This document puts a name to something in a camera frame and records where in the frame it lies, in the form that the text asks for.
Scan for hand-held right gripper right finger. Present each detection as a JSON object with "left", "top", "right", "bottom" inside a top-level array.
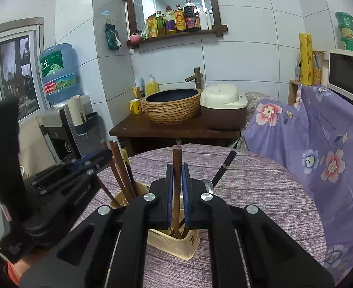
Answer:
[{"left": 181, "top": 163, "right": 335, "bottom": 288}]

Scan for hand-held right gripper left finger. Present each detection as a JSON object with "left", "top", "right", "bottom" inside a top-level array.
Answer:
[{"left": 19, "top": 163, "right": 175, "bottom": 288}]

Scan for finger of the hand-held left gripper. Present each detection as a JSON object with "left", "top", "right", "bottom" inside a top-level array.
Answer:
[
  {"left": 38, "top": 169, "right": 95, "bottom": 196},
  {"left": 30, "top": 149, "right": 114, "bottom": 187}
]

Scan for brown wooden chopstick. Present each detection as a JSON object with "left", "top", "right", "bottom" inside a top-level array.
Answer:
[
  {"left": 97, "top": 177, "right": 122, "bottom": 208},
  {"left": 113, "top": 140, "right": 136, "bottom": 198},
  {"left": 169, "top": 145, "right": 184, "bottom": 239},
  {"left": 108, "top": 141, "right": 133, "bottom": 200}
]

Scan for black gold banded chopstick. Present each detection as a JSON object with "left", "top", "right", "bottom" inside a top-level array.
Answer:
[{"left": 121, "top": 147, "right": 139, "bottom": 195}]

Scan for cream plastic utensil holder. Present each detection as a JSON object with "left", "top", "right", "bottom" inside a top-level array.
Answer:
[{"left": 109, "top": 180, "right": 200, "bottom": 261}]

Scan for dark chopstick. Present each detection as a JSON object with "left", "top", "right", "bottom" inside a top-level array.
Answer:
[{"left": 211, "top": 150, "right": 237, "bottom": 187}]

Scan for person's left forearm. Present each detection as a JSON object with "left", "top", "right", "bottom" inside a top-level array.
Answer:
[{"left": 7, "top": 258, "right": 30, "bottom": 285}]

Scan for water dispenser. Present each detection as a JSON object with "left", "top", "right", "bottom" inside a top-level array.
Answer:
[{"left": 38, "top": 94, "right": 103, "bottom": 164}]

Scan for white paper cup stack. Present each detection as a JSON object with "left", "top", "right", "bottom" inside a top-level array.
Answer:
[{"left": 67, "top": 94, "right": 85, "bottom": 125}]

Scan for dark wooden counter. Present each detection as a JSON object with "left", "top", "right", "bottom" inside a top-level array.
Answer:
[{"left": 108, "top": 114, "right": 243, "bottom": 156}]

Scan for purple striped tablecloth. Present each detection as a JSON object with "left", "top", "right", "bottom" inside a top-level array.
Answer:
[{"left": 71, "top": 143, "right": 329, "bottom": 288}]

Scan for yellow mug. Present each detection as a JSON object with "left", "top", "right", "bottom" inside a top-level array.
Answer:
[{"left": 129, "top": 98, "right": 143, "bottom": 115}]

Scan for woven wash basin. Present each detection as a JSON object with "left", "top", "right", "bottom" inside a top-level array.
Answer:
[{"left": 141, "top": 88, "right": 202, "bottom": 124}]

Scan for blue water jug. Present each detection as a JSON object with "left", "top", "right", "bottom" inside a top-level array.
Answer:
[{"left": 38, "top": 43, "right": 82, "bottom": 104}]

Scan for cream brown rice cooker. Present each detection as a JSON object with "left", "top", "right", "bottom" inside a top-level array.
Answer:
[{"left": 200, "top": 84, "right": 249, "bottom": 132}]

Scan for yellow soap bottle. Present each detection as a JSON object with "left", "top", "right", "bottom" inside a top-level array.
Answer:
[{"left": 146, "top": 74, "right": 160, "bottom": 96}]

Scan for window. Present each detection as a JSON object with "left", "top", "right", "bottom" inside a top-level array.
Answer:
[{"left": 0, "top": 25, "right": 49, "bottom": 123}]

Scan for bamboo style faucet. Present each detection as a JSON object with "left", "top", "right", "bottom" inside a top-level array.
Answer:
[{"left": 185, "top": 67, "right": 205, "bottom": 90}]

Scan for yellow green pouch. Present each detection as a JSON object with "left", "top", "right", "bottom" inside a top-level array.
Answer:
[{"left": 146, "top": 15, "right": 159, "bottom": 38}]

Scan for wooden shelf box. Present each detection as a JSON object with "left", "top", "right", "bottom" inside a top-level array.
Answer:
[{"left": 287, "top": 51, "right": 330, "bottom": 105}]

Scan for purple floral sheet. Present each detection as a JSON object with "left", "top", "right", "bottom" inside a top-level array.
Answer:
[{"left": 243, "top": 84, "right": 353, "bottom": 279}]

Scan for green bottle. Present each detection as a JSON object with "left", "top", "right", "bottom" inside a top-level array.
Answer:
[{"left": 155, "top": 10, "right": 166, "bottom": 36}]

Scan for purple label oil bottle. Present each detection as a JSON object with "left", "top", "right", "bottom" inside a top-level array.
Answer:
[{"left": 164, "top": 5, "right": 177, "bottom": 34}]

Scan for yellow label sauce bottle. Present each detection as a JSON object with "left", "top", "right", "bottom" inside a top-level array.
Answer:
[{"left": 174, "top": 4, "right": 187, "bottom": 32}]

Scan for dark soy sauce bottle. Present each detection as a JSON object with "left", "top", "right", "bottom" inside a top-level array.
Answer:
[{"left": 183, "top": 0, "right": 200, "bottom": 32}]

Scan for yellow patterned roll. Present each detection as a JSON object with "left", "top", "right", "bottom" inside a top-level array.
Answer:
[{"left": 298, "top": 32, "right": 314, "bottom": 86}]

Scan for white microwave oven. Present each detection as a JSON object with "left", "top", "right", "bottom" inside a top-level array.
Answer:
[{"left": 327, "top": 49, "right": 353, "bottom": 110}]

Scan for green stacked noodle bowls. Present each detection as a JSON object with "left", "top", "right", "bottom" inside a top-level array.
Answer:
[{"left": 335, "top": 11, "right": 353, "bottom": 52}]

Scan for green wall packet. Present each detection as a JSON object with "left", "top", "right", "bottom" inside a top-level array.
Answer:
[{"left": 105, "top": 23, "right": 121, "bottom": 51}]

